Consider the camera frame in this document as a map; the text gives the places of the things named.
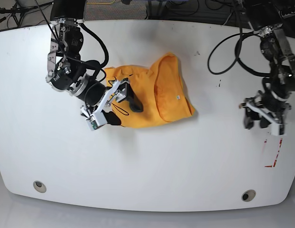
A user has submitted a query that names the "grey table grommet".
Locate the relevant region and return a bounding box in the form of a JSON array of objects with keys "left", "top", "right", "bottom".
[
  {"left": 241, "top": 190, "right": 256, "bottom": 202},
  {"left": 33, "top": 181, "right": 47, "bottom": 193}
]

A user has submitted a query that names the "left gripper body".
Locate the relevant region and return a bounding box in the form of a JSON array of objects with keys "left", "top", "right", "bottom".
[{"left": 239, "top": 90, "right": 292, "bottom": 124}]

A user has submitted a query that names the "right grey table grommet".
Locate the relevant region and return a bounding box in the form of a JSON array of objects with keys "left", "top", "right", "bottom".
[{"left": 241, "top": 190, "right": 256, "bottom": 202}]

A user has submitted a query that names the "orange T-shirt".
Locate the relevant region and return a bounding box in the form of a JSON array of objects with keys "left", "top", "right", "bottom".
[{"left": 105, "top": 52, "right": 195, "bottom": 128}]

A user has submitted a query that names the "red tape rectangle marking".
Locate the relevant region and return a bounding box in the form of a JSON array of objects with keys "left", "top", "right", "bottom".
[{"left": 261, "top": 137, "right": 283, "bottom": 168}]

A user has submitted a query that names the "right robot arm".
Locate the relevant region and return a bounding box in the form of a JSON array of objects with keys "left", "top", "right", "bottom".
[{"left": 46, "top": 0, "right": 144, "bottom": 130}]

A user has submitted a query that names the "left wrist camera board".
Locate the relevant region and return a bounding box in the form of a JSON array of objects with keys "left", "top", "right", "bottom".
[{"left": 270, "top": 123, "right": 285, "bottom": 136}]

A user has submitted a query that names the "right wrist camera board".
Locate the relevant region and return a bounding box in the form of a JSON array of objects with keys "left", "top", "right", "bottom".
[{"left": 85, "top": 116, "right": 108, "bottom": 131}]

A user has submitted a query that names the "black tripod stand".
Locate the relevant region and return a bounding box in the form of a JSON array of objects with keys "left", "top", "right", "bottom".
[{"left": 0, "top": 0, "right": 35, "bottom": 28}]

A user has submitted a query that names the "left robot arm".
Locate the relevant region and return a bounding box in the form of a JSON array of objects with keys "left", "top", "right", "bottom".
[{"left": 230, "top": 0, "right": 295, "bottom": 136}]

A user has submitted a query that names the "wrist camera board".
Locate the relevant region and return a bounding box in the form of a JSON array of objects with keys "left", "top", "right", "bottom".
[
  {"left": 85, "top": 116, "right": 108, "bottom": 131},
  {"left": 270, "top": 123, "right": 285, "bottom": 136}
]

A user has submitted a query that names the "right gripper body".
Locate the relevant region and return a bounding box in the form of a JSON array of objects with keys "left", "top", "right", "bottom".
[{"left": 79, "top": 78, "right": 130, "bottom": 119}]

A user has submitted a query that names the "left grey table grommet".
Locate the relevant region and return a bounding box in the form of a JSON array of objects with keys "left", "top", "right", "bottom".
[{"left": 33, "top": 181, "right": 47, "bottom": 193}]

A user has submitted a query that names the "yellow cable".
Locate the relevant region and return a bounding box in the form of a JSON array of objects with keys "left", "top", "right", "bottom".
[{"left": 92, "top": 0, "right": 116, "bottom": 6}]

